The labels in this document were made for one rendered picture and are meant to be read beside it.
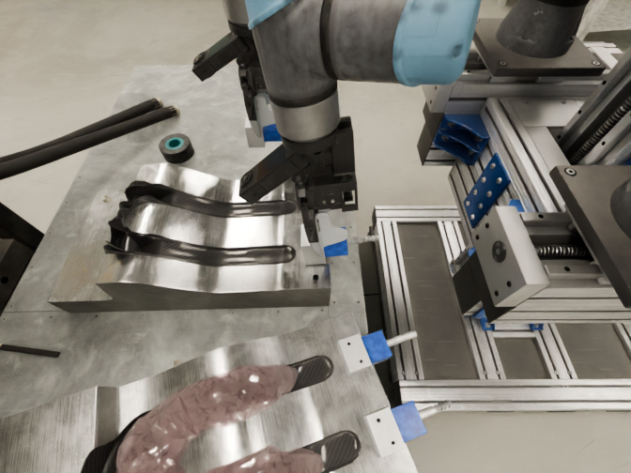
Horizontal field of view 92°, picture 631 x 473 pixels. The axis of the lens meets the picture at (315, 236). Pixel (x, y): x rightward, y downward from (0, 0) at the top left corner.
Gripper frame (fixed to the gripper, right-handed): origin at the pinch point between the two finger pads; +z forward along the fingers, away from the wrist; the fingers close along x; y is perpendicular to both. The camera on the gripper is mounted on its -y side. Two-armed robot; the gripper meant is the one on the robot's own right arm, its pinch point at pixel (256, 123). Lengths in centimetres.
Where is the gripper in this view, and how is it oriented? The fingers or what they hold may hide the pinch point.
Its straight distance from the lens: 71.4
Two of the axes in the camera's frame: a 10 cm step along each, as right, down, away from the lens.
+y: 10.0, -0.2, 0.1
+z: 0.0, 5.4, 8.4
